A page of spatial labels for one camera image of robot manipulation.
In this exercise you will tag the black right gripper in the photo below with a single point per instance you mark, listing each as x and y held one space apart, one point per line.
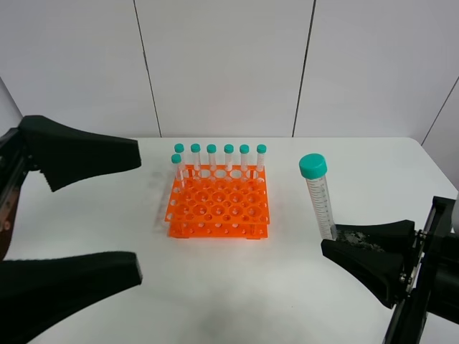
377 256

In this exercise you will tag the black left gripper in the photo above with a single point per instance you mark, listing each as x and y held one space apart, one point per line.
37 294

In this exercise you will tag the green-capped test tube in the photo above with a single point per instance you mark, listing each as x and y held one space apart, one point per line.
313 168

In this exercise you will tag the second row left tube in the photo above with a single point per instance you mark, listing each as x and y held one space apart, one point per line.
179 169

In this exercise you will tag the orange test tube rack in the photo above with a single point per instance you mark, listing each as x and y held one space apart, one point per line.
219 204

